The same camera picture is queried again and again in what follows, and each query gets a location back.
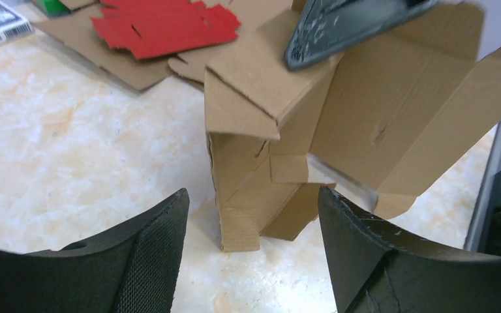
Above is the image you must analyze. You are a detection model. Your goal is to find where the red cardboard box blank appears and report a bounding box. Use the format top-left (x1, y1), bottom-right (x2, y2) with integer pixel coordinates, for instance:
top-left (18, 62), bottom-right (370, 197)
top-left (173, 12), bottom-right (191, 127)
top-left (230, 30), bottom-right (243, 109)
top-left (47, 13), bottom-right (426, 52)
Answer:
top-left (91, 1), bottom-right (241, 60)

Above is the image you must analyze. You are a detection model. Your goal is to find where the stack of brown cardboard blanks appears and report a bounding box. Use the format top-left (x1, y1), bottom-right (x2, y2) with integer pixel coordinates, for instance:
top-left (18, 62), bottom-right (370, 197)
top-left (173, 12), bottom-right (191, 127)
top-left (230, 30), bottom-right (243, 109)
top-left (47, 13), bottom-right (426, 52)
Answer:
top-left (32, 0), bottom-right (295, 93)

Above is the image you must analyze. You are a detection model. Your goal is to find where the brown cardboard box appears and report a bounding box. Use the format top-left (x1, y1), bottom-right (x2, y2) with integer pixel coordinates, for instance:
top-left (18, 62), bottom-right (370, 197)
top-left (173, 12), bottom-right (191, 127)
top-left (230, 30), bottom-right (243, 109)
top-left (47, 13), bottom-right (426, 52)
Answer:
top-left (204, 1), bottom-right (501, 252)

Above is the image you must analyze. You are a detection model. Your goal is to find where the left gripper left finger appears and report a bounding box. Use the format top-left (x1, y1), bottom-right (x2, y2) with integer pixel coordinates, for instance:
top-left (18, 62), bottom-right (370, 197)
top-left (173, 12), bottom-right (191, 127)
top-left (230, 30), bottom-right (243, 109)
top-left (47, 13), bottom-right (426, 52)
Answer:
top-left (0, 188), bottom-right (190, 312)

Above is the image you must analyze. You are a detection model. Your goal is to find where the green object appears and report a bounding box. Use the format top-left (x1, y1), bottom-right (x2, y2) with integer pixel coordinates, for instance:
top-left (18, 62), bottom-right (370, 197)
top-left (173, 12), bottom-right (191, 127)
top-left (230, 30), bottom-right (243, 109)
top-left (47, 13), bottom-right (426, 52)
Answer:
top-left (32, 0), bottom-right (70, 18)

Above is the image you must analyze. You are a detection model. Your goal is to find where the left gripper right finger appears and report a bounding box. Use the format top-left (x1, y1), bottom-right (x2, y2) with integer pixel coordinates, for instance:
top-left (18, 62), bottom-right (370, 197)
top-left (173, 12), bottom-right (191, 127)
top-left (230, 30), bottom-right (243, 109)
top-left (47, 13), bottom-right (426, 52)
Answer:
top-left (318, 186), bottom-right (501, 312)

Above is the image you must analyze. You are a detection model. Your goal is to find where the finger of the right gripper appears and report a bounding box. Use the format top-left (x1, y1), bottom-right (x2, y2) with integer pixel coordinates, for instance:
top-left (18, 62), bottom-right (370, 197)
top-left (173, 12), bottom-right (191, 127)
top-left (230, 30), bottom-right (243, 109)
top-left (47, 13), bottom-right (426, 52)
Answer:
top-left (284, 0), bottom-right (439, 71)

